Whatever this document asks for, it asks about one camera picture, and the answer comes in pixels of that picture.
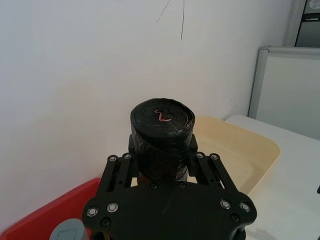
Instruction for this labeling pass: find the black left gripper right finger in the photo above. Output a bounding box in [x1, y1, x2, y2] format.
[186, 134, 239, 192]

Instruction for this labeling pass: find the red plastic bin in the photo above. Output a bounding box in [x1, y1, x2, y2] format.
[0, 177, 102, 240]

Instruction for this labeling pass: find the cream plastic bin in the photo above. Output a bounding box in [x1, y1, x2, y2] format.
[130, 115, 282, 196]

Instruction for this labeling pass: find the whiteboard with grey frame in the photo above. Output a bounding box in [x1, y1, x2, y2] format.
[247, 45, 320, 141]

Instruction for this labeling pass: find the black plastic bag roll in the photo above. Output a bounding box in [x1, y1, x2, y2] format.
[129, 97, 196, 182]

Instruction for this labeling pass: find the dark window with grey frame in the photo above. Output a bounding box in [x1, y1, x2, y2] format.
[283, 0, 320, 48]

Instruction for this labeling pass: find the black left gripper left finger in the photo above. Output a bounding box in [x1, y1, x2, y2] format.
[99, 134, 139, 195]

